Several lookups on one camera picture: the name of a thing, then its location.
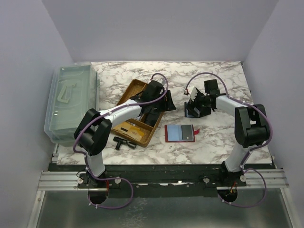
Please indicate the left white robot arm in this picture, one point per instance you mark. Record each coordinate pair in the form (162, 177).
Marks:
(93, 131)

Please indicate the black card holder in tray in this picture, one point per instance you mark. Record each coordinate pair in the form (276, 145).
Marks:
(152, 118)

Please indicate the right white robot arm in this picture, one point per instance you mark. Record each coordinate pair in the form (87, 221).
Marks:
(251, 127)

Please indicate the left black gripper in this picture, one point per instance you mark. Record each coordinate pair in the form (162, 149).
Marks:
(166, 100)

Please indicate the aluminium frame rail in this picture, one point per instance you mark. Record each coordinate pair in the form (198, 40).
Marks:
(58, 181)

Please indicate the gold cards in tray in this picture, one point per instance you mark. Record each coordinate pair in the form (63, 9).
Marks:
(130, 130)

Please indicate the red card holder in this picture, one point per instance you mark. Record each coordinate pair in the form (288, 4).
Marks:
(173, 134)

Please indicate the black T-shaped tool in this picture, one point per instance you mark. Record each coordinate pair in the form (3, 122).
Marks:
(121, 141)

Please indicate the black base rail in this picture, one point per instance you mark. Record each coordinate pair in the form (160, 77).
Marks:
(155, 181)

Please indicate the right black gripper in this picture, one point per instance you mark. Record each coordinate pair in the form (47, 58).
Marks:
(193, 109)

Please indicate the grey VIP card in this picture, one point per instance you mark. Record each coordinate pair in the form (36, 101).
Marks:
(187, 132)

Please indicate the clear plastic storage box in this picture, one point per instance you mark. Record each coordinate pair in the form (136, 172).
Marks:
(74, 90)

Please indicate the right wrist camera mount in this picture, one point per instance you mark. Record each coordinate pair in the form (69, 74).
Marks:
(193, 93)

